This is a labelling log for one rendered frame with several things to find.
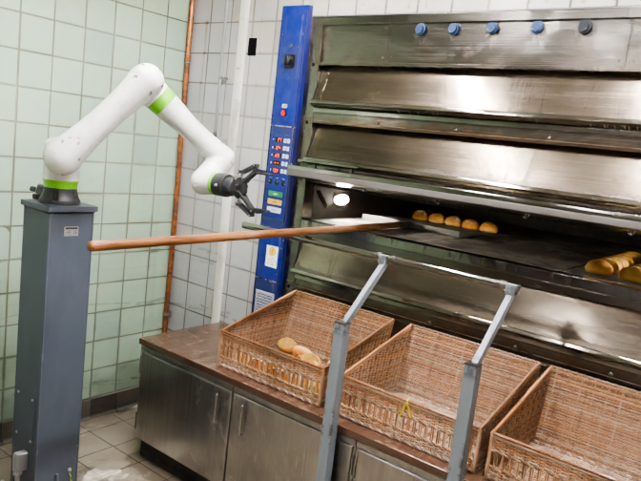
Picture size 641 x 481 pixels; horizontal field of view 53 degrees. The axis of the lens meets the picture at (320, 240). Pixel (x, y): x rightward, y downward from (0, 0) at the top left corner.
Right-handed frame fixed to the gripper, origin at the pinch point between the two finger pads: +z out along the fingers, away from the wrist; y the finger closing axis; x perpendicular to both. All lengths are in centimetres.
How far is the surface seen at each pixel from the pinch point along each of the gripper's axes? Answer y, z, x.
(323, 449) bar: 84, 43, 5
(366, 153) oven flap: -19, 6, -55
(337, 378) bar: 57, 45, 5
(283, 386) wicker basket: 73, 13, -6
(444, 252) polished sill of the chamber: 16, 49, -55
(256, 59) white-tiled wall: -58, -66, -56
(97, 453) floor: 133, -81, 8
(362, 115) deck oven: -35, 1, -55
